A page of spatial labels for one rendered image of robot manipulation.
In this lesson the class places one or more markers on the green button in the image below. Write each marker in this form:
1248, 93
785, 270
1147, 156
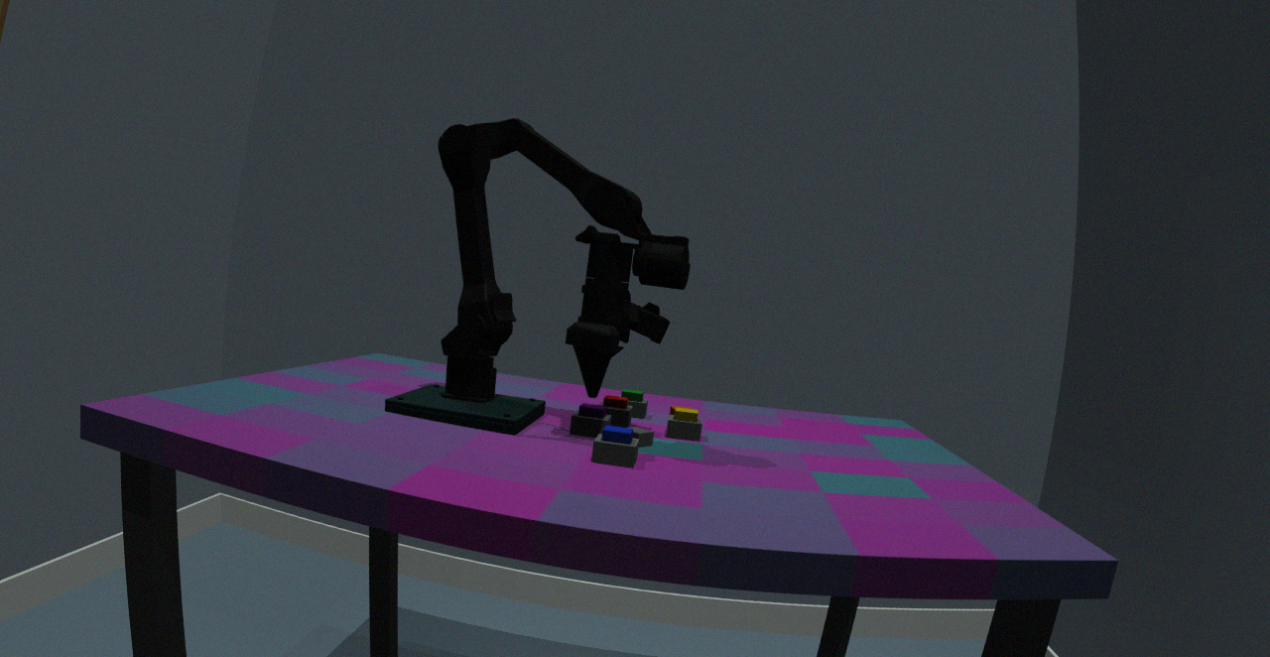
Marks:
635, 399

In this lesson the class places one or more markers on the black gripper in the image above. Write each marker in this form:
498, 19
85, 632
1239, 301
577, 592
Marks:
595, 337

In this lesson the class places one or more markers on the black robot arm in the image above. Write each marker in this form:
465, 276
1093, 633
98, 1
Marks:
485, 316

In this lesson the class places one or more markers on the blue button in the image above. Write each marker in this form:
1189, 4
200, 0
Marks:
616, 447

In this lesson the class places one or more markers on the red button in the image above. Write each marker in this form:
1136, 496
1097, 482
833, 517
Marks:
617, 407

